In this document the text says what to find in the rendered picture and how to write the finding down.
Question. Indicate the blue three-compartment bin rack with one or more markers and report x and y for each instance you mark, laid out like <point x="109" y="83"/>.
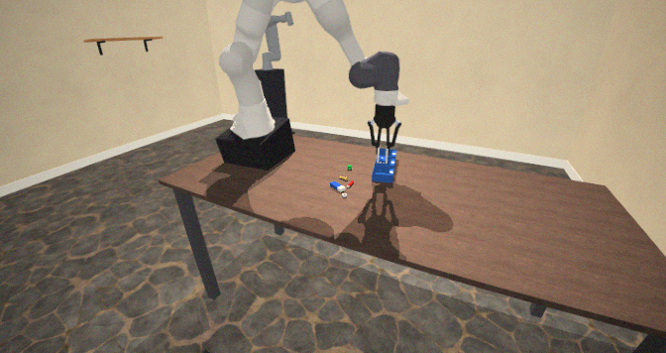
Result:
<point x="384" y="173"/>

